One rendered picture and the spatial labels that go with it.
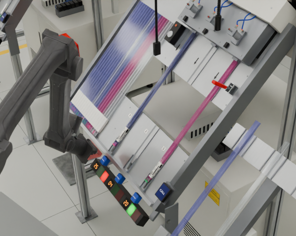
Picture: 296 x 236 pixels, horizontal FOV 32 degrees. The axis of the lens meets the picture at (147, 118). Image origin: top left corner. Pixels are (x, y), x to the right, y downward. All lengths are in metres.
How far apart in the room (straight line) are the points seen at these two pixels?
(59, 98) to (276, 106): 1.12
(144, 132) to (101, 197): 0.98
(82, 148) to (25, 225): 0.33
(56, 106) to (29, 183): 1.41
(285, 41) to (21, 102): 0.83
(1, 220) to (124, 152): 0.49
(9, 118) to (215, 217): 1.11
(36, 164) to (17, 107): 1.81
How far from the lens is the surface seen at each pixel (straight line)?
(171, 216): 1.66
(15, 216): 1.89
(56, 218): 2.66
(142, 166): 1.76
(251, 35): 1.61
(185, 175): 1.65
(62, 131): 1.59
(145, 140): 1.78
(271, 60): 1.62
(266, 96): 2.34
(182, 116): 2.19
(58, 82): 1.41
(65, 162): 2.93
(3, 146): 1.13
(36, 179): 2.88
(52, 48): 1.28
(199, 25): 1.74
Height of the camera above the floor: 1.96
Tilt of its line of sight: 38 degrees down
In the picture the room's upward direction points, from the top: 2 degrees counter-clockwise
